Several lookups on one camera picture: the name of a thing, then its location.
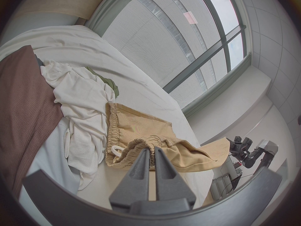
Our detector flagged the window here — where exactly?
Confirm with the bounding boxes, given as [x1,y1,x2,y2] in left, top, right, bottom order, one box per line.
[101,0,246,108]

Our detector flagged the cream garment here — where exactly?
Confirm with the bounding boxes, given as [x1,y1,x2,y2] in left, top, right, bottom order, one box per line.
[40,59,116,191]

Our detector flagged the black cable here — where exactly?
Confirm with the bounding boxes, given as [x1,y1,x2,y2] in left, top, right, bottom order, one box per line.
[220,167,258,194]

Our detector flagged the olive green garment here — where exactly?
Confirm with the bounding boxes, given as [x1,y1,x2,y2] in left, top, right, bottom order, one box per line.
[85,66,120,98]

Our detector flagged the brown garment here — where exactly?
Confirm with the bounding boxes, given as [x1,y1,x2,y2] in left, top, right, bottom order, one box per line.
[0,45,63,197]

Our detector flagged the white garment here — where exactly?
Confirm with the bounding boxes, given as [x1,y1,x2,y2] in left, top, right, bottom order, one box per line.
[26,120,81,195]

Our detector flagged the mustard yellow shorts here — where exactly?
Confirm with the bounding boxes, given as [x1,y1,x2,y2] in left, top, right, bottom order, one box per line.
[105,102,231,174]

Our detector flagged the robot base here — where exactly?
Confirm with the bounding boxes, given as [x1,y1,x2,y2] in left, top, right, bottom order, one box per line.
[210,160,245,201]

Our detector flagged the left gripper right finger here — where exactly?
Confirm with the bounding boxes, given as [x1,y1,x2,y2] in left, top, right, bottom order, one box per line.
[155,147,197,208]

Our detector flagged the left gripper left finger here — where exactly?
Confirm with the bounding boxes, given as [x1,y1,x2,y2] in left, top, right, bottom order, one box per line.
[109,147,151,213]

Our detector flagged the bed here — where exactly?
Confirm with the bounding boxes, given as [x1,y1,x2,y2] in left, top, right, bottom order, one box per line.
[0,0,214,208]

